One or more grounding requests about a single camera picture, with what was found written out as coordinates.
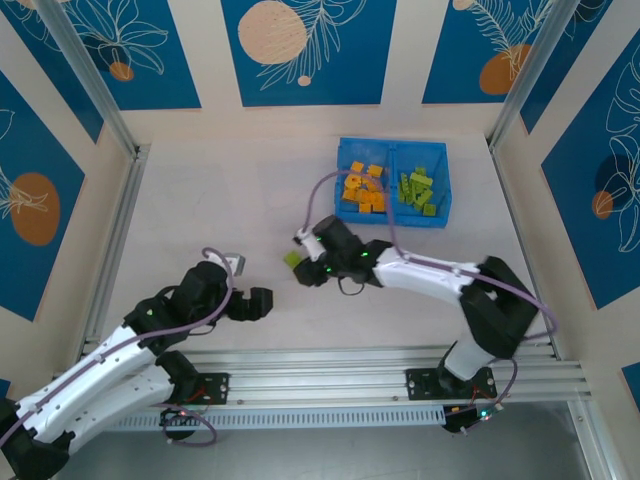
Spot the blue two-compartment plastic bin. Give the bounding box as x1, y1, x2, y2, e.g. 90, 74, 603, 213
333, 137, 451, 230

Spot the small black electronics board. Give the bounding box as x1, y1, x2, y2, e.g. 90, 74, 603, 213
158, 404, 202, 429
442, 402, 505, 436

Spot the grey metal sheet panel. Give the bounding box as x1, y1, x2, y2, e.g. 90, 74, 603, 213
49, 399, 601, 480

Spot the blue poster large orange circle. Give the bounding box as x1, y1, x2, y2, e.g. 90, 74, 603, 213
0, 69, 87, 323

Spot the blue poster cream circle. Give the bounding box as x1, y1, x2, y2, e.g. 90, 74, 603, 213
221, 0, 399, 108

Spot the blue poster fern leaf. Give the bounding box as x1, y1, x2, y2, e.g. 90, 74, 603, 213
421, 0, 557, 106

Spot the blue poster small orange circle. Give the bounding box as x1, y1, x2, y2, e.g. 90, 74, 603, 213
541, 49, 640, 311

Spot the blue lily outline poster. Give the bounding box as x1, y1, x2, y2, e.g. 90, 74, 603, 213
63, 0, 202, 112

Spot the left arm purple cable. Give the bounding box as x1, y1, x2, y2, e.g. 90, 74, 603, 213
0, 247, 236, 446

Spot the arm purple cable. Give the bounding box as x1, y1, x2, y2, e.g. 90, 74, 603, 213
0, 247, 236, 446
298, 169, 559, 409

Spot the thin black cable loop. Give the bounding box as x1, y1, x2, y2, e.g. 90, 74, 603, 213
336, 276, 368, 297

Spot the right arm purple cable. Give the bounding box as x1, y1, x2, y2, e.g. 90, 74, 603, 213
298, 169, 559, 409

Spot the wide aluminium base rail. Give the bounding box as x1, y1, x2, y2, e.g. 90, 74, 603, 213
42, 347, 599, 409

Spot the aluminium side rail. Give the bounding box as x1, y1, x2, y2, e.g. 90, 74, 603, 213
82, 143, 152, 346
488, 143, 589, 371

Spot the slotted grey cable duct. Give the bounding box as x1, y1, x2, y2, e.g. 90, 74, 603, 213
62, 403, 447, 432

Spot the aluminium frame post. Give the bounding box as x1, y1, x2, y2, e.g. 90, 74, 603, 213
487, 0, 617, 154
35, 0, 151, 160

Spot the aluminium frame bar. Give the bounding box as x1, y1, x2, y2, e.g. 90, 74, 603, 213
567, 397, 604, 480

